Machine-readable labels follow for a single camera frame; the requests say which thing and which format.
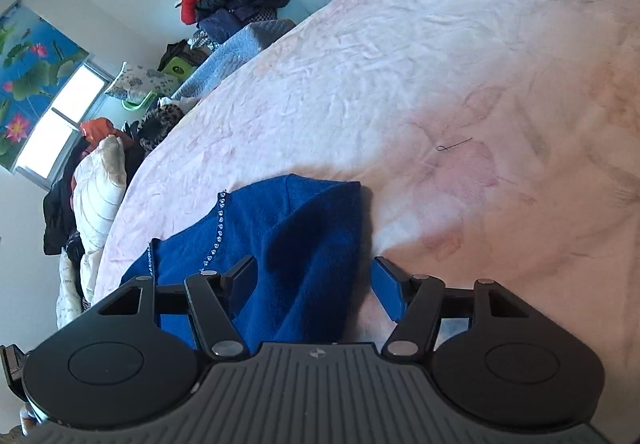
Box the blue knit sweater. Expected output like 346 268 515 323
124 174 363 351

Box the black garment by window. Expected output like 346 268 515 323
42 137 89 256

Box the black hair pin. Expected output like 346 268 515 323
435 137 473 152

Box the white quilted duvet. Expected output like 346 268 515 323
56 136 127 328

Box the leopard print garment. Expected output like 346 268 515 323
138 104 184 153

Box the orange garment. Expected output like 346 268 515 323
80 118 134 149

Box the window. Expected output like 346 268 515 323
14 62 113 189

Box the pink floral bed sheet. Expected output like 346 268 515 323
96 0 639 443

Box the floral pillow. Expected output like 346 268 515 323
104 62 180 104

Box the light blue knit blanket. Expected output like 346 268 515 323
170 19 295 101

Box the lotus flower roller blind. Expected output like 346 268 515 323
0 0 89 171

